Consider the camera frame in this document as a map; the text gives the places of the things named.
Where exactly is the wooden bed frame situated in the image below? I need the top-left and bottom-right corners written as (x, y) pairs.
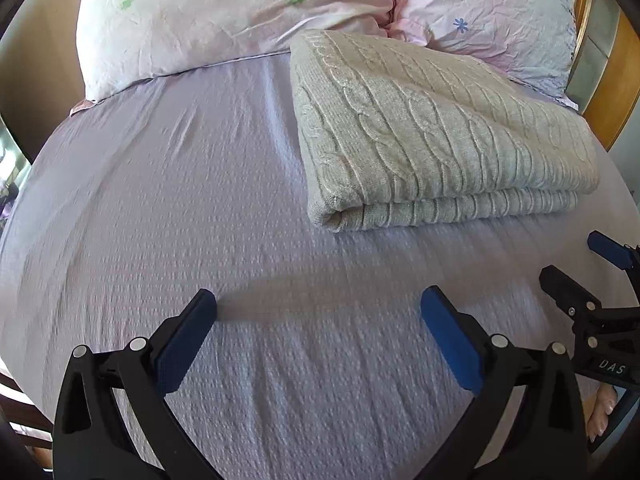
top-left (0, 357), bottom-right (57, 472)

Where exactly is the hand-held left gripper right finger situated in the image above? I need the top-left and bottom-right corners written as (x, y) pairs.
top-left (414, 285), bottom-right (597, 480)

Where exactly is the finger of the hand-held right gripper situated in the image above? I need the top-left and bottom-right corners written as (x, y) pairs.
top-left (587, 230), bottom-right (640, 274)
top-left (539, 265), bottom-right (640, 330)

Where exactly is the pink floral tree-print pillow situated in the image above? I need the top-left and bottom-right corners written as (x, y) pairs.
top-left (75, 0), bottom-right (397, 104)

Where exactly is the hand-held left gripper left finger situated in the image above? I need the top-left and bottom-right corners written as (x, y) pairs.
top-left (52, 288), bottom-right (222, 480)

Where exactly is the wooden headboard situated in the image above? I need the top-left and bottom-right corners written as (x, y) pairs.
top-left (564, 0), bottom-right (640, 152)

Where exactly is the bed with lilac sheet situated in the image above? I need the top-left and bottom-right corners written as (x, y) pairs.
top-left (0, 51), bottom-right (640, 480)

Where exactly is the beige cable-knit folded blanket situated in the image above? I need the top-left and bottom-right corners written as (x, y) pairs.
top-left (290, 29), bottom-right (601, 233)

